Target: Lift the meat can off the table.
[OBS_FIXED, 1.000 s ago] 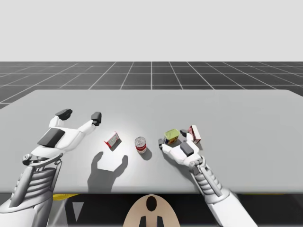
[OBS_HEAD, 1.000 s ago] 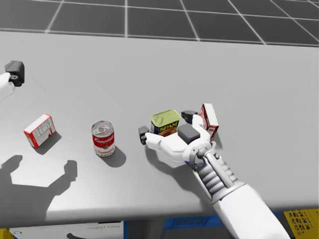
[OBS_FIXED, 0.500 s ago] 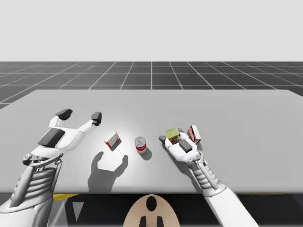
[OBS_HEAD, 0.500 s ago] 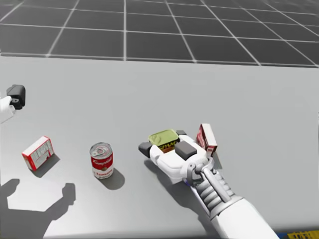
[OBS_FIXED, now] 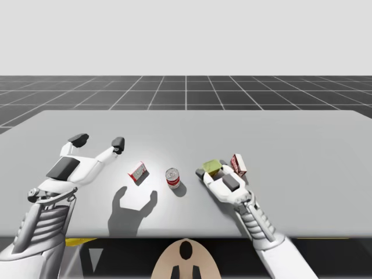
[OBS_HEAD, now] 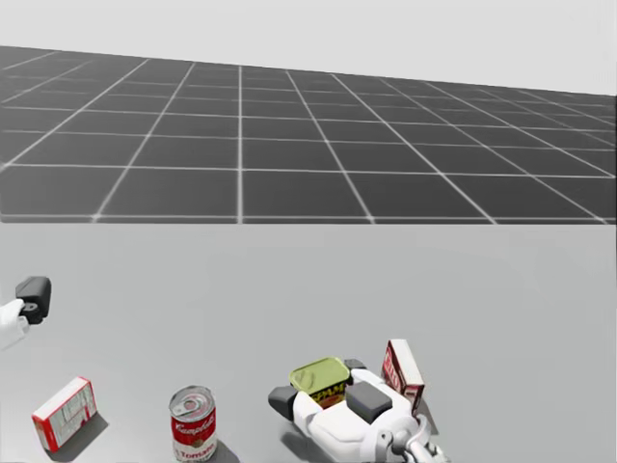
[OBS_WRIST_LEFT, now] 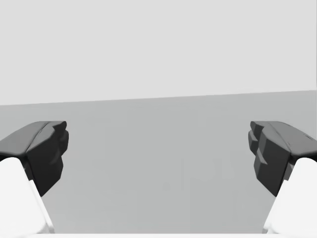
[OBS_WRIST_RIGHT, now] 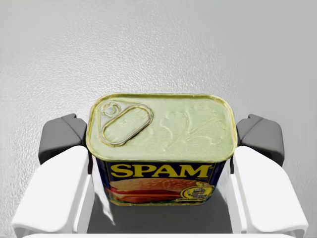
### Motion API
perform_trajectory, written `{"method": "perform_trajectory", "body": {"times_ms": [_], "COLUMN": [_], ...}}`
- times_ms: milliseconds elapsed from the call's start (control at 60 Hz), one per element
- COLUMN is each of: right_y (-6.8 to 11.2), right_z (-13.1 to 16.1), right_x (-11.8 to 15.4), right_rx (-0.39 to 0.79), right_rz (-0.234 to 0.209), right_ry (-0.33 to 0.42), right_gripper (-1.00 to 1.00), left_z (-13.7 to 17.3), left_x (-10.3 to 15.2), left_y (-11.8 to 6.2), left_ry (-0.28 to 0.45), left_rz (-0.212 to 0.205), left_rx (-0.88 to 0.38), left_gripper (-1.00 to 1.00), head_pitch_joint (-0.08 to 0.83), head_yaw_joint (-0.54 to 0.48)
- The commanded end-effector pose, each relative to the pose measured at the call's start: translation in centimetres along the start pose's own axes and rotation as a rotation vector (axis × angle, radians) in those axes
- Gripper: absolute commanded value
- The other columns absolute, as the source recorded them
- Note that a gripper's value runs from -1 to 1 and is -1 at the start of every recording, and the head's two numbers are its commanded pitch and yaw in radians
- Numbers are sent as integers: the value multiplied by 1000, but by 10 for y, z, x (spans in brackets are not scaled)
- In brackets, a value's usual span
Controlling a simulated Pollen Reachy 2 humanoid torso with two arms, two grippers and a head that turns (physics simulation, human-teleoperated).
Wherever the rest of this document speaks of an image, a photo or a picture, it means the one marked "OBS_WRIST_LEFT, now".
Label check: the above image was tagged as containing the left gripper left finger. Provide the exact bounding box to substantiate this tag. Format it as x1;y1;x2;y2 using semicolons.
0;120;70;235

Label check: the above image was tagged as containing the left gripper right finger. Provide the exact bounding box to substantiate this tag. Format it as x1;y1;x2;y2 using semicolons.
248;120;317;235

